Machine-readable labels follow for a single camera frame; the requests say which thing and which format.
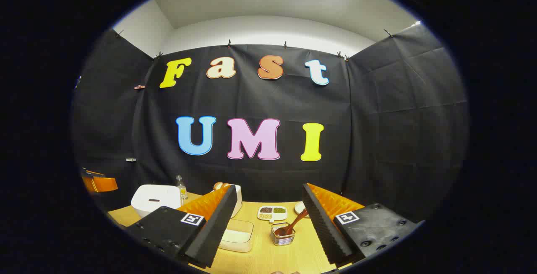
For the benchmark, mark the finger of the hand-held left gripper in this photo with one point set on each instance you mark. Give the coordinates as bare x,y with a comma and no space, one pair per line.
100,183

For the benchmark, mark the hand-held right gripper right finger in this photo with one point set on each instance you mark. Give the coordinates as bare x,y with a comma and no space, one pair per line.
321,228

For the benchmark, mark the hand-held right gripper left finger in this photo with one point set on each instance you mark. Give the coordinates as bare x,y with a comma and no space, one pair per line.
212,232

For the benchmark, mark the brown wooden spoon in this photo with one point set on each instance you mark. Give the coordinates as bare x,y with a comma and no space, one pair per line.
293,223

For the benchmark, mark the clear rice container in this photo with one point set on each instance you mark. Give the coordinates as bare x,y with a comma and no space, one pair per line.
247,228

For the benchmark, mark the white rice cooker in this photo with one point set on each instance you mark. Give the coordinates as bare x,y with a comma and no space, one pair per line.
155,198

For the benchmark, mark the round white plate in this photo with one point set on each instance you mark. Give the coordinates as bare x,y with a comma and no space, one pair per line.
300,208

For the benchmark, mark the white toaster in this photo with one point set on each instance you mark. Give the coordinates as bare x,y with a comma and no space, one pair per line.
238,200

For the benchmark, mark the bread slice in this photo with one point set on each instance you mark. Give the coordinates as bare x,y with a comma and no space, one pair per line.
218,186

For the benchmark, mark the white divided grain dish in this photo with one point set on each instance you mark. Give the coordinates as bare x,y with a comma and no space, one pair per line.
272,213

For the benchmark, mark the small glass bottle yellow label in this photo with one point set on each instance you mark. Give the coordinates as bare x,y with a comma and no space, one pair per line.
182,190

